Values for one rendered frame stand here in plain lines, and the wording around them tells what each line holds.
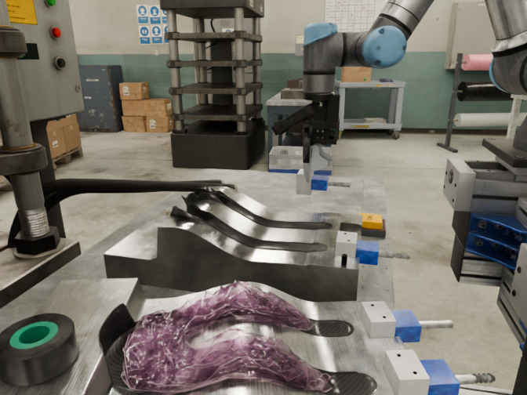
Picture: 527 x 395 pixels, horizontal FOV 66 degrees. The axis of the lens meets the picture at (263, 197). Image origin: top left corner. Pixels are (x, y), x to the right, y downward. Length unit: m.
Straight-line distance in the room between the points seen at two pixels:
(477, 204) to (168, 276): 0.68
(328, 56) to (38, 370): 0.79
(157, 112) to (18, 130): 6.36
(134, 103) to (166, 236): 6.77
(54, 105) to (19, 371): 0.93
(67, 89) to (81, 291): 0.82
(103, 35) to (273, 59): 3.00
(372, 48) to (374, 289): 0.46
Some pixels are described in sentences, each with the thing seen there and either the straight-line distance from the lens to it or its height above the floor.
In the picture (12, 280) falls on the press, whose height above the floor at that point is 0.78.
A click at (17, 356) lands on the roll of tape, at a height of 0.95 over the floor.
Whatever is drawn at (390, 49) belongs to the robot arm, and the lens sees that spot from 0.85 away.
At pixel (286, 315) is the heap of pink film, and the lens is 0.60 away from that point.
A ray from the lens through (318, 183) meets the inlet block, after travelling 1.02.
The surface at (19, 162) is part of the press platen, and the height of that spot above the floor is 1.02.
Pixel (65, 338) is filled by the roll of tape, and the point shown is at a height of 0.94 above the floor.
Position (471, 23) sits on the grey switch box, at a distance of 7.06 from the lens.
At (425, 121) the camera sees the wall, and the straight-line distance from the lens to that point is 7.34.
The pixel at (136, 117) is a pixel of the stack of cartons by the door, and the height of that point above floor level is 0.26.
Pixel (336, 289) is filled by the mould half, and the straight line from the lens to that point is 0.74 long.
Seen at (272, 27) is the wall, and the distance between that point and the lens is 7.17.
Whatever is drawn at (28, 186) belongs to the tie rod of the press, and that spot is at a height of 0.96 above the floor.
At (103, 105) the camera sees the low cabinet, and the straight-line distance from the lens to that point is 7.64.
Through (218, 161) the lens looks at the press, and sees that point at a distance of 4.75.
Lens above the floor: 1.23
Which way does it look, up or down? 19 degrees down
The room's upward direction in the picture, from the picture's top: straight up
